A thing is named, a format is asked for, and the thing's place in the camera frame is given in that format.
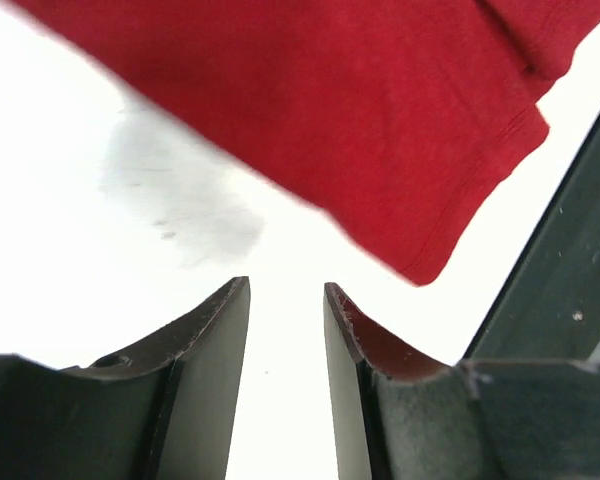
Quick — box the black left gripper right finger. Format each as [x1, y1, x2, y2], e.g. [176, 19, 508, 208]
[324, 283, 600, 479]

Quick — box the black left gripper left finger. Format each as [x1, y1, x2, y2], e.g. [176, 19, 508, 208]
[0, 277, 250, 480]

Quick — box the red t shirt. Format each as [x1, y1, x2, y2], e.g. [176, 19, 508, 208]
[22, 0, 600, 286]

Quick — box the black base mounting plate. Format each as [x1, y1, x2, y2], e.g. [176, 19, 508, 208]
[464, 114, 600, 360]

